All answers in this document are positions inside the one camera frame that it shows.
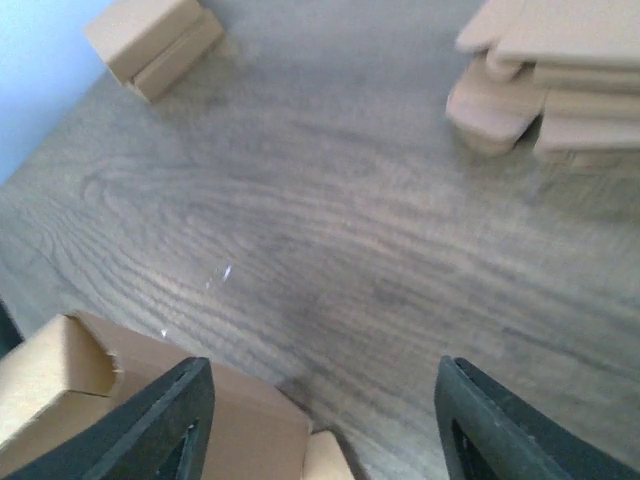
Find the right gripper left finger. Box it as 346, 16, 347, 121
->
7, 357, 215, 479

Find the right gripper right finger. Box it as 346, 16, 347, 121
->
434, 356, 639, 480

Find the folded brown cardboard box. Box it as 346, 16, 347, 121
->
84, 1, 224, 103

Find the stack of flat cardboard blanks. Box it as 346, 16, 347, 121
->
445, 1, 639, 173

